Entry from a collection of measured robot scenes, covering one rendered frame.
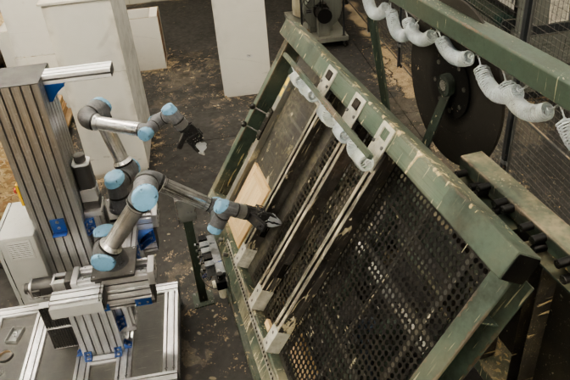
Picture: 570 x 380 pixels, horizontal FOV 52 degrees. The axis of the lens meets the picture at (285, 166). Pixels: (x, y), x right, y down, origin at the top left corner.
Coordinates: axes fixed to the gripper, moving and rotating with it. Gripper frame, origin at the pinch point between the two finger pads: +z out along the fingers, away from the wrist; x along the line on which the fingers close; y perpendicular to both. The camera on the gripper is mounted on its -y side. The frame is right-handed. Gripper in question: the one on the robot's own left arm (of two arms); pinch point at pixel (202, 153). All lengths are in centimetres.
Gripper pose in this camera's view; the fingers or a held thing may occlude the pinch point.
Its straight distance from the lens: 334.7
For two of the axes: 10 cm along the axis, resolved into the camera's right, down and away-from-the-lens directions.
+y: 8.4, -5.0, -1.9
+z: 5.2, 6.8, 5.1
